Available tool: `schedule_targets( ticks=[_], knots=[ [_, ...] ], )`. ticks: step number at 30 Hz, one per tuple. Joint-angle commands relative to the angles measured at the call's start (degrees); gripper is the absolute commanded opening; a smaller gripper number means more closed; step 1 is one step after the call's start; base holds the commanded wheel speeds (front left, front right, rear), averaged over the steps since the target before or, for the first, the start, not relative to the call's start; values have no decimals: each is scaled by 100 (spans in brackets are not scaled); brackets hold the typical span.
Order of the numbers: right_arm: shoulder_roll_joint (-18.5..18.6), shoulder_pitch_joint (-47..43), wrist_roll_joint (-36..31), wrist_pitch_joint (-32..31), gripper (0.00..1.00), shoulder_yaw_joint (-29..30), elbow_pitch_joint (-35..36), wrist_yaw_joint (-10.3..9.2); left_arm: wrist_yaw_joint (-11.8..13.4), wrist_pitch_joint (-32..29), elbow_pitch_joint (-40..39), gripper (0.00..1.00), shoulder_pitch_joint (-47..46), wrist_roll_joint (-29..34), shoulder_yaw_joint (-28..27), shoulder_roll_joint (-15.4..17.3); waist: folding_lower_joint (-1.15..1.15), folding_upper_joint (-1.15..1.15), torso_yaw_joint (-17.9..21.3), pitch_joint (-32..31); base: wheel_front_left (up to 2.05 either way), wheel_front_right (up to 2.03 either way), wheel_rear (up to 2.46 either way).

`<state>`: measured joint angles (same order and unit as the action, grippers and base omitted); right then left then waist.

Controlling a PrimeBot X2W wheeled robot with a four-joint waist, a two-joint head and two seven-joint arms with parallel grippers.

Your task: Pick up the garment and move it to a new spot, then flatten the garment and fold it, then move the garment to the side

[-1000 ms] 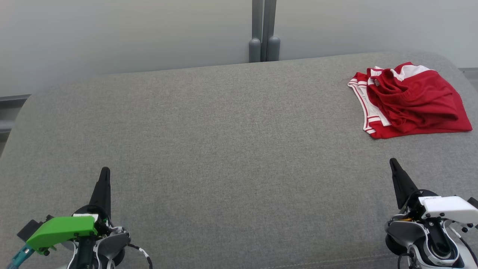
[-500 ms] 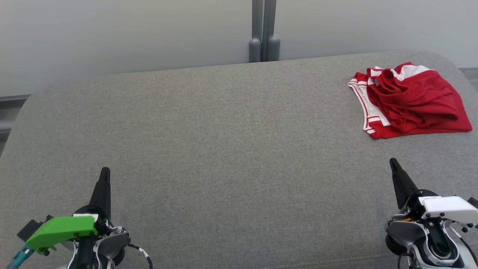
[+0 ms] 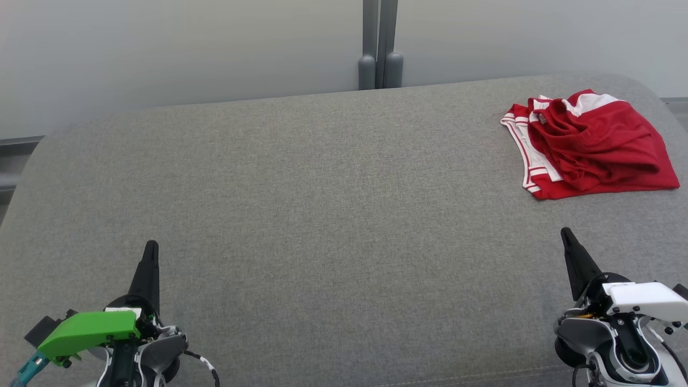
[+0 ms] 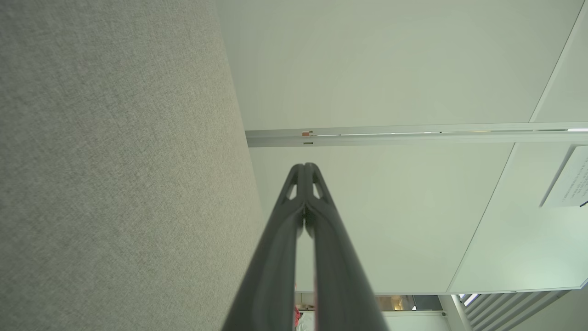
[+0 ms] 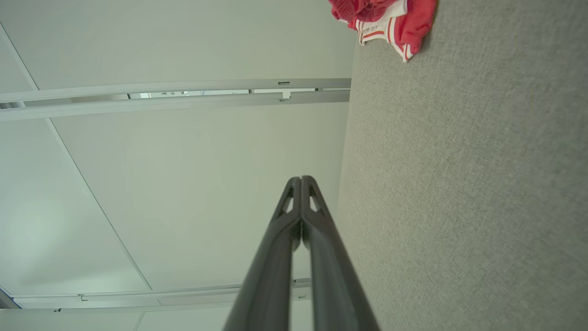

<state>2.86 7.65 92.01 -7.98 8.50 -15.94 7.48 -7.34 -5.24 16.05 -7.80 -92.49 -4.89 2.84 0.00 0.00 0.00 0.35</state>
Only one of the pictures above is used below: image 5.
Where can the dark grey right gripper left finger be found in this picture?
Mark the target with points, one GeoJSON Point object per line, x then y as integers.
{"type": "Point", "coordinates": [271, 276]}

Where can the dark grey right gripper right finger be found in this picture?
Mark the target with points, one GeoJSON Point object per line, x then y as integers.
{"type": "Point", "coordinates": [330, 285]}

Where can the red Bulls 23 jersey shirt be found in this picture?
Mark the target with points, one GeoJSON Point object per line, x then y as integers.
{"type": "Point", "coordinates": [418, 23]}

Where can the red shorts with white stripe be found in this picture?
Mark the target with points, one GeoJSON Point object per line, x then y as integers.
{"type": "Point", "coordinates": [363, 8]}

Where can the grey single metal partition post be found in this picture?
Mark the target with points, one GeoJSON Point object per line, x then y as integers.
{"type": "Point", "coordinates": [138, 299]}

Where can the grey double metal partition post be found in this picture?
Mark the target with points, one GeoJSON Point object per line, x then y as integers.
{"type": "Point", "coordinates": [138, 108]}

